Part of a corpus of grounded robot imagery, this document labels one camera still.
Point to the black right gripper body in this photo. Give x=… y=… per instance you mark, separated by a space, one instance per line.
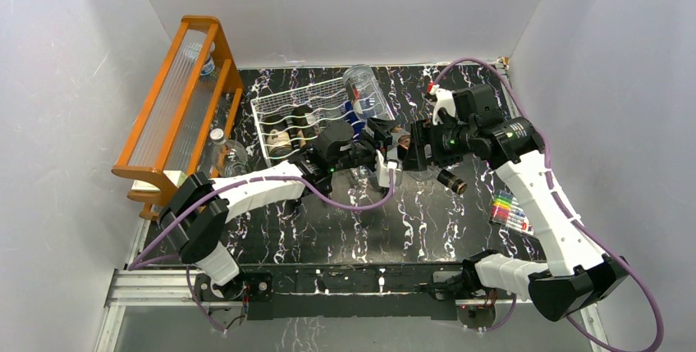
x=449 y=143

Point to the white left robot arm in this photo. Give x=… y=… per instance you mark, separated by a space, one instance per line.
x=195 y=217

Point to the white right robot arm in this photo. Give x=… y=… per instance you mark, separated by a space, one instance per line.
x=576 y=271

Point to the aluminium frame rail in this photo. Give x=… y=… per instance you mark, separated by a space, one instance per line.
x=265 y=292

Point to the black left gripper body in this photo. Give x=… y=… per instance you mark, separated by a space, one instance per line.
x=362 y=153

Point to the clear bottle silver cap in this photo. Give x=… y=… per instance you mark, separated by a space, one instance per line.
x=230 y=156

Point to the square clear bottle black cap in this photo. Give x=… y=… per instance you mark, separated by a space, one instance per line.
x=430 y=171

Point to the white wire wine rack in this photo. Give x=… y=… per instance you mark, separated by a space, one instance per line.
x=288 y=120

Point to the orange wooden shelf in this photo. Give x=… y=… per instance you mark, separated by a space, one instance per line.
x=171 y=131

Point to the pack of coloured markers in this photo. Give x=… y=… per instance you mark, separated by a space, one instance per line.
x=506 y=211

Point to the dark wine bottle brown label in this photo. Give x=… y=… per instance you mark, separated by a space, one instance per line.
x=306 y=123

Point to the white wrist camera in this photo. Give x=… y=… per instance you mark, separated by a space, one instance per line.
x=444 y=109
x=388 y=168

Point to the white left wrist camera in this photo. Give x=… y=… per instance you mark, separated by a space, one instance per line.
x=388 y=168

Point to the round clear bottle white cap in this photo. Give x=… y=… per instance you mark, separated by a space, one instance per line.
x=365 y=94

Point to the plastic water bottle on shelf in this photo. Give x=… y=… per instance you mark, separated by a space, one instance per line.
x=192 y=52

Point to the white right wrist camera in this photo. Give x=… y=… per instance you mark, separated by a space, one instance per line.
x=444 y=109

